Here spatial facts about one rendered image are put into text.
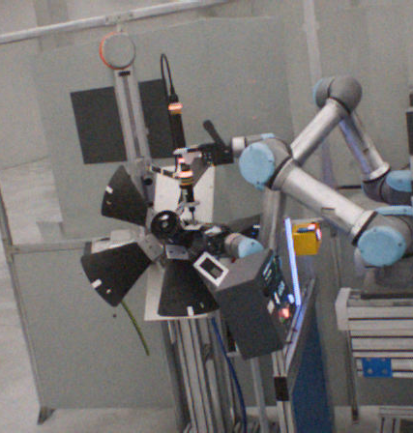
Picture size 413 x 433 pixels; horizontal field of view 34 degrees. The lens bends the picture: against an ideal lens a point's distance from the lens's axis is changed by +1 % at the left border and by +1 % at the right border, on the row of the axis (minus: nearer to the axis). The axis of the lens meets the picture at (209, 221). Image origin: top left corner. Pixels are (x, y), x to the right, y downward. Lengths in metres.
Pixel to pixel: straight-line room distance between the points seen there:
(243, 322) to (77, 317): 2.09
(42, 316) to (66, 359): 0.27
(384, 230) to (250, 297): 0.47
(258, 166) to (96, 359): 2.01
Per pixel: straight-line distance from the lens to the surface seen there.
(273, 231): 2.16
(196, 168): 2.56
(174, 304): 2.34
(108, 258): 2.51
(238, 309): 1.62
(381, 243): 1.88
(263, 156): 1.93
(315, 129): 2.32
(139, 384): 3.66
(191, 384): 2.83
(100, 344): 3.64
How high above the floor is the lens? 1.75
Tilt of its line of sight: 13 degrees down
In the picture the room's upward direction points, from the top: 9 degrees counter-clockwise
